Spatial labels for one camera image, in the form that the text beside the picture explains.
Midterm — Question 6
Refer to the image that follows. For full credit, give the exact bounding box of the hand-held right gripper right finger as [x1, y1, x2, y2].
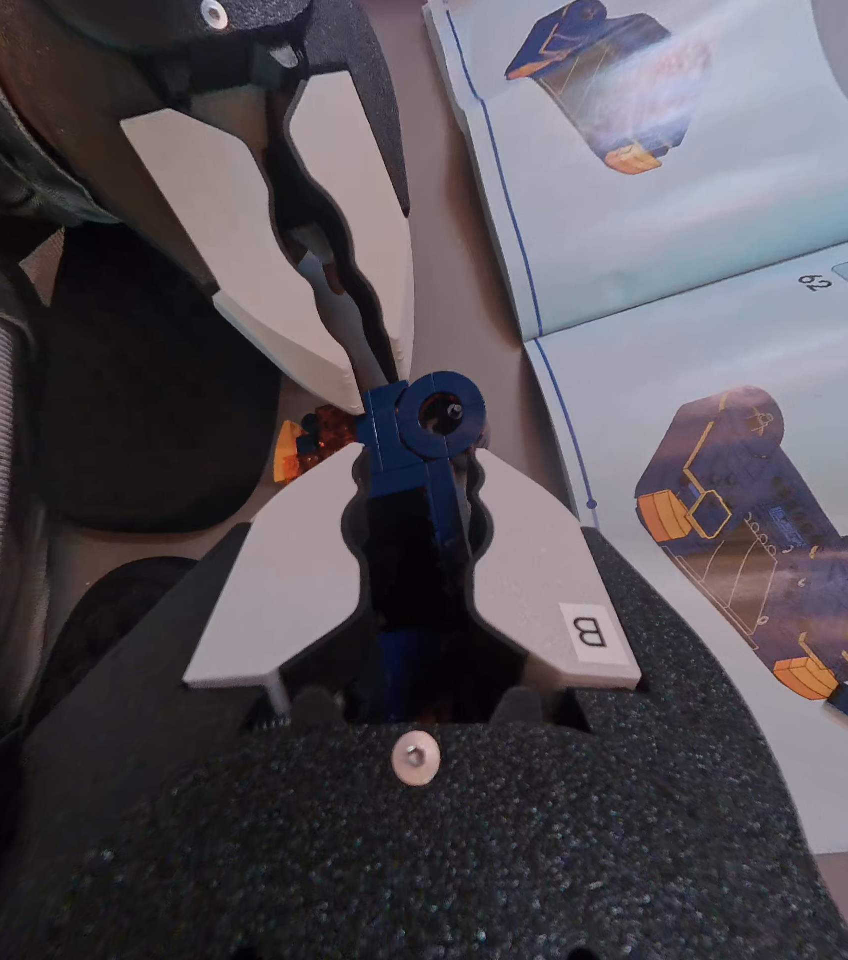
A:
[461, 447, 643, 721]

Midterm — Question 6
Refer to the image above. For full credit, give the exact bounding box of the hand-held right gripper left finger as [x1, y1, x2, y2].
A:
[182, 442, 372, 721]

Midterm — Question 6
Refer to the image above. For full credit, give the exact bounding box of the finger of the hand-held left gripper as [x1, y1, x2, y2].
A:
[285, 70, 416, 382]
[120, 107, 366, 415]

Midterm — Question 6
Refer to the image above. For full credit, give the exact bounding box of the blue orange brick model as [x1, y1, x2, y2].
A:
[274, 369, 490, 721]

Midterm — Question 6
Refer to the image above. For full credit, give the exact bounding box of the instruction booklet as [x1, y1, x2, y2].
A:
[424, 0, 848, 856]

